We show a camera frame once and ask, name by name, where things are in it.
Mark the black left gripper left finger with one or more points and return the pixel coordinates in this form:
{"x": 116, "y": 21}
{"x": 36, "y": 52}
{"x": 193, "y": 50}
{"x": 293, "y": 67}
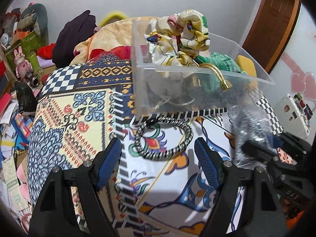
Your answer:
{"x": 54, "y": 214}

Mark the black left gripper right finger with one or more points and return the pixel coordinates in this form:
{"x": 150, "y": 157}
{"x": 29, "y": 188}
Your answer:
{"x": 261, "y": 213}

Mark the silver tinsel plastic bag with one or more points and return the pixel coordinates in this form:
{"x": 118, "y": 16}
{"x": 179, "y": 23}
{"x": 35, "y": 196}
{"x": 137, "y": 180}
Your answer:
{"x": 251, "y": 129}

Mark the yellow sponge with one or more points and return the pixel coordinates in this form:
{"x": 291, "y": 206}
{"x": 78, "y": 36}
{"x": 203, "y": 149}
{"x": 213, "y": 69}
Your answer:
{"x": 246, "y": 65}

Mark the green knitted cloth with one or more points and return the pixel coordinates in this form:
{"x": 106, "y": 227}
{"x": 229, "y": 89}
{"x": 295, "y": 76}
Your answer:
{"x": 217, "y": 62}

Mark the floral fabric bundle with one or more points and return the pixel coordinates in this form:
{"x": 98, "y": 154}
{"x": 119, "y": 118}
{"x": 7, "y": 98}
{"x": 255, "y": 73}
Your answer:
{"x": 177, "y": 39}

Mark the white small cabinet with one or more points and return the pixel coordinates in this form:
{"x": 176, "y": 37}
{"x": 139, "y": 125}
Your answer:
{"x": 294, "y": 115}

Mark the blue colourful pencil case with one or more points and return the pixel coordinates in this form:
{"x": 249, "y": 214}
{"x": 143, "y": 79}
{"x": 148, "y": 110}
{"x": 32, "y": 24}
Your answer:
{"x": 23, "y": 125}

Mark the patterned bed cover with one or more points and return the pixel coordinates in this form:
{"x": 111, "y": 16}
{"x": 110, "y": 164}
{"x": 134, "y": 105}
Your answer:
{"x": 82, "y": 107}

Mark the black plastic bag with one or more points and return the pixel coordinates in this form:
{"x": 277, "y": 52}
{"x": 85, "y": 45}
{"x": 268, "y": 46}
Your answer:
{"x": 26, "y": 99}

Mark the brown wooden door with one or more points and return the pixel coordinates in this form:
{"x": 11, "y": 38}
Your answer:
{"x": 271, "y": 31}

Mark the clear plastic storage box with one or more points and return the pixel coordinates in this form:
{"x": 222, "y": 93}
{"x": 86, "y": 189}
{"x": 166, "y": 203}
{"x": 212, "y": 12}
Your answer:
{"x": 169, "y": 90}

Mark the pink bunny plush toy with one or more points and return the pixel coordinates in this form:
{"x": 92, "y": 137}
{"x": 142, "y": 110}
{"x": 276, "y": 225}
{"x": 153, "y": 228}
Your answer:
{"x": 23, "y": 66}

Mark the green cylinder bottle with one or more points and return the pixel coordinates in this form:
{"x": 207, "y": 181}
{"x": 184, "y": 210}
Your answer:
{"x": 32, "y": 58}

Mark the green cardboard box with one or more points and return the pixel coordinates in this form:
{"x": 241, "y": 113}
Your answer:
{"x": 29, "y": 43}

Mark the dark purple clothing pile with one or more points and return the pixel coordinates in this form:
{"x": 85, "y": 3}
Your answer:
{"x": 74, "y": 32}

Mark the grey stuffed toy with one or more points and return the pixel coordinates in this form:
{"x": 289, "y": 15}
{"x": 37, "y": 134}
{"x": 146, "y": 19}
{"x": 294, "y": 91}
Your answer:
{"x": 34, "y": 18}

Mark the beige fleece blanket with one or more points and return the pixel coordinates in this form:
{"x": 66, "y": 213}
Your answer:
{"x": 108, "y": 37}

